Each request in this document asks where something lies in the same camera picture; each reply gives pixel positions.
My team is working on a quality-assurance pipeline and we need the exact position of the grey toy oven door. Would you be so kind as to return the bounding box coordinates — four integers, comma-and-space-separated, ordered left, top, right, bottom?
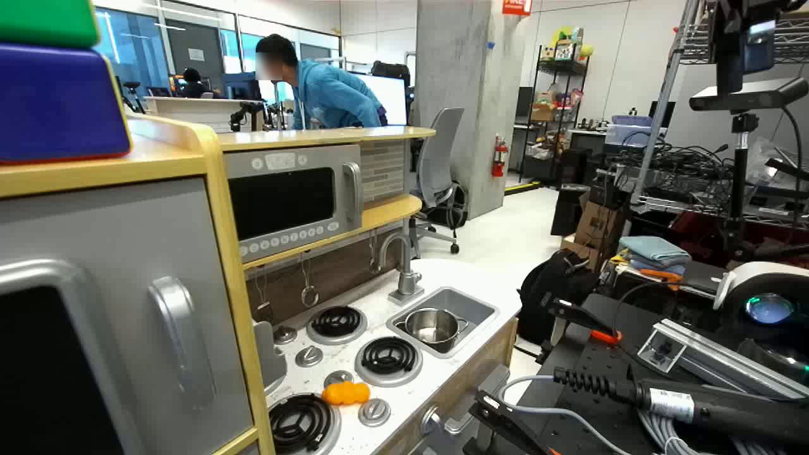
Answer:
0, 174, 257, 455

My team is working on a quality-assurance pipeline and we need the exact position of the green plastic bin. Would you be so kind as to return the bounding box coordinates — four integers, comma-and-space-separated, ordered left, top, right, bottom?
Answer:
0, 0, 98, 48

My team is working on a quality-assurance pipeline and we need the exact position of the front left stove burner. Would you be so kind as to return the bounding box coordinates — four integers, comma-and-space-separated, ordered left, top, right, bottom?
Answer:
268, 394, 338, 455

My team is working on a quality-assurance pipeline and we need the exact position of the orange plastic bread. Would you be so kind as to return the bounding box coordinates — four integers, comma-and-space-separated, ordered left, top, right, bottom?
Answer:
324, 382, 372, 406

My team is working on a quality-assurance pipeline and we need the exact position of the orange handled screwdriver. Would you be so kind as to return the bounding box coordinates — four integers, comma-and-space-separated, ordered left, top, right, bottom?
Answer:
548, 297, 623, 346

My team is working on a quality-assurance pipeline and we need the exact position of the cardboard box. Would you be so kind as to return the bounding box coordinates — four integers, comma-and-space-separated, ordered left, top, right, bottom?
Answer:
562, 201, 624, 268

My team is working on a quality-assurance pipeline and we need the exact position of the toy microwave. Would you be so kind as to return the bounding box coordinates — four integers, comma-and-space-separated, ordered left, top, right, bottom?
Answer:
225, 143, 364, 261

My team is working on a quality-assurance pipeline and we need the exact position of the silver pot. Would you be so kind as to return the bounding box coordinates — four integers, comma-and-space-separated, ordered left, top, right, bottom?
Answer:
405, 309, 460, 348

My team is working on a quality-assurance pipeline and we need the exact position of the silver toy faucet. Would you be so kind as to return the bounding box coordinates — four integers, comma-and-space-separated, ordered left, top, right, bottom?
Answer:
378, 232, 423, 304

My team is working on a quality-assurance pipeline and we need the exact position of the grey office chair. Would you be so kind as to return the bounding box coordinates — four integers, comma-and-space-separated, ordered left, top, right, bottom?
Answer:
410, 109, 469, 256

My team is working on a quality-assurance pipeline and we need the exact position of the person in blue shirt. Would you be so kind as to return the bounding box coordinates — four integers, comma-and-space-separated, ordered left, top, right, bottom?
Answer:
255, 32, 388, 129

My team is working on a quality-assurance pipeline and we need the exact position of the white robot base ring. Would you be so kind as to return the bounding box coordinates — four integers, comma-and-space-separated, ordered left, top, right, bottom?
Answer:
710, 258, 809, 339

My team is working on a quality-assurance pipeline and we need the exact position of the wooden toy kitchen frame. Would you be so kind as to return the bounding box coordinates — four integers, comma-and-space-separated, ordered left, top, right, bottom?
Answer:
0, 112, 520, 455

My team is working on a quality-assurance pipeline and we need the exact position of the silver stove knob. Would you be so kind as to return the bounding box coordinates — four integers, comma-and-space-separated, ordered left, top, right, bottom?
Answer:
359, 400, 393, 428

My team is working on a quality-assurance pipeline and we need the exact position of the stove burner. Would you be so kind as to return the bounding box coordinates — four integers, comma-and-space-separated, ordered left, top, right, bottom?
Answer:
306, 306, 367, 346
268, 394, 338, 455
355, 335, 423, 387

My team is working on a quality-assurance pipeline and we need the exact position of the red fire extinguisher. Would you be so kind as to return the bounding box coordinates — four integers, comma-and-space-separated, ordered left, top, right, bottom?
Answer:
490, 137, 508, 177

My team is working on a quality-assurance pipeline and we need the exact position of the blue plastic bin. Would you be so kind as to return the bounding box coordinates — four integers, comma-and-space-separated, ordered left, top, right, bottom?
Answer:
0, 43, 130, 165

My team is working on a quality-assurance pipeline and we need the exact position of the middle stove burner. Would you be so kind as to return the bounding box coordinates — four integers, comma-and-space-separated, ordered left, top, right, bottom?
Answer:
355, 335, 423, 387

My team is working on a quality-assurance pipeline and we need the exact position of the camera on black stand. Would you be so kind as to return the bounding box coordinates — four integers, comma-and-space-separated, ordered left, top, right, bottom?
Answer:
691, 75, 809, 220

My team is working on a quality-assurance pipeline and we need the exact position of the silver aluminium extrusion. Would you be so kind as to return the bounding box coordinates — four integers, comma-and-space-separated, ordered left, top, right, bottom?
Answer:
637, 318, 809, 400

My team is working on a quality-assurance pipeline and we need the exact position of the toy sink basin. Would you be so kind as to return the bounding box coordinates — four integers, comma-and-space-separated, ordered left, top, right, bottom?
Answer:
390, 289, 496, 356

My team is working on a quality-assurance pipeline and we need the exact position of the back stove burner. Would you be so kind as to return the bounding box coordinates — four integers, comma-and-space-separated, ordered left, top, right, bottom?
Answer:
306, 306, 367, 346

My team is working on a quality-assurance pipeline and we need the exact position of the black backpack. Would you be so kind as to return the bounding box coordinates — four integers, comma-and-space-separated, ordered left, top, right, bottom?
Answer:
519, 251, 596, 344

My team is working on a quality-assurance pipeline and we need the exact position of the folded blue cloth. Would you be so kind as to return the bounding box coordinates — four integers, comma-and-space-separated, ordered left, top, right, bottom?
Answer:
620, 236, 691, 268

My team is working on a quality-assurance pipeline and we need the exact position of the black handled tool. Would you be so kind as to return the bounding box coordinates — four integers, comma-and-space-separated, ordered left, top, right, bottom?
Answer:
552, 370, 809, 448

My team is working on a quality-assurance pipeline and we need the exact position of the black metal shelf rack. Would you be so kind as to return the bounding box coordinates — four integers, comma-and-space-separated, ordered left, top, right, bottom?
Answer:
520, 43, 590, 185

